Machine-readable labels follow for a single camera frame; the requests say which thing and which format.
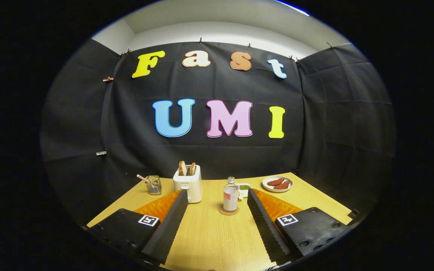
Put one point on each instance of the clear glass juice bottle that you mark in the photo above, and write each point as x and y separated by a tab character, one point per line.
230	197

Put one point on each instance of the red-brown sausage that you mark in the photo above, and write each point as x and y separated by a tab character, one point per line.
282	185
275	182

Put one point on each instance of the black backdrop cloth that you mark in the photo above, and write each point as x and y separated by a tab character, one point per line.
239	158

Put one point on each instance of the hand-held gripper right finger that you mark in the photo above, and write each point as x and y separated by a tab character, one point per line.
264	226

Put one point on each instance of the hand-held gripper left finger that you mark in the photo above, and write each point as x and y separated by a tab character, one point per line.
171	226

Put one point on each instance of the round white plate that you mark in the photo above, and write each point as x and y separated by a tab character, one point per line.
269	188

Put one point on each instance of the copper clip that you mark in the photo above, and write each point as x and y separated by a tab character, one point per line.
107	79

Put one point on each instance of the white divided dish with beans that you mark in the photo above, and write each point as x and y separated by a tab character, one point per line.
245	187

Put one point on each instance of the white toaster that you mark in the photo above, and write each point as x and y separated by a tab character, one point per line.
190	186

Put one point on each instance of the wooden table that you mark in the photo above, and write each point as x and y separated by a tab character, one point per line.
209	241

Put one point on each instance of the pink striped straw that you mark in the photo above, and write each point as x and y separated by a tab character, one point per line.
142	177

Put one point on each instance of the toasted bread slice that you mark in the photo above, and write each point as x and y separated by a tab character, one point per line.
182	168
192	169

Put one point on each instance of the round cork coaster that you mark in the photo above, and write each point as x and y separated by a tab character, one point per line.
222	212

